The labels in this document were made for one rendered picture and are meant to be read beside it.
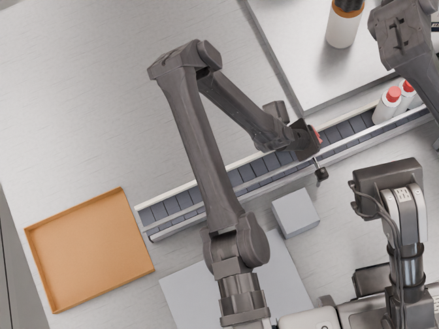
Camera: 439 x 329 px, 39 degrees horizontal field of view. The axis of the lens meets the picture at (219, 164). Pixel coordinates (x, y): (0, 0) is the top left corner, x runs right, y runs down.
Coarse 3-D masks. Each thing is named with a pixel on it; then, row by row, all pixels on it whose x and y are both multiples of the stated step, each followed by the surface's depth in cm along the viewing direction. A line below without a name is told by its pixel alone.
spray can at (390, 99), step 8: (392, 88) 159; (384, 96) 162; (392, 96) 158; (400, 96) 162; (384, 104) 163; (392, 104) 162; (376, 112) 171; (384, 112) 167; (392, 112) 166; (376, 120) 174; (384, 120) 172
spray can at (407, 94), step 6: (402, 84) 162; (408, 84) 159; (402, 90) 162; (408, 90) 161; (414, 90) 162; (402, 96) 163; (408, 96) 162; (414, 96) 164; (402, 102) 167; (408, 102) 167; (402, 108) 171; (396, 114) 175
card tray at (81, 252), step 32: (32, 224) 178; (64, 224) 181; (96, 224) 180; (128, 224) 180; (32, 256) 176; (64, 256) 179; (96, 256) 178; (128, 256) 177; (64, 288) 176; (96, 288) 176
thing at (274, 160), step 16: (368, 112) 179; (336, 128) 178; (352, 128) 178; (384, 128) 177; (352, 144) 177; (256, 160) 177; (272, 160) 177; (288, 160) 177; (320, 160) 176; (240, 176) 177; (256, 176) 176; (272, 176) 176; (192, 192) 176; (240, 192) 175; (144, 208) 176; (160, 208) 176; (176, 208) 175; (144, 224) 175
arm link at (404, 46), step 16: (400, 0) 102; (416, 0) 100; (384, 16) 103; (400, 16) 100; (416, 16) 98; (384, 32) 101; (400, 32) 100; (416, 32) 97; (384, 48) 100; (400, 48) 99; (416, 48) 96; (432, 48) 99; (384, 64) 100; (400, 64) 99; (416, 64) 98; (432, 64) 98; (416, 80) 100; (432, 80) 100; (432, 96) 102; (432, 112) 104
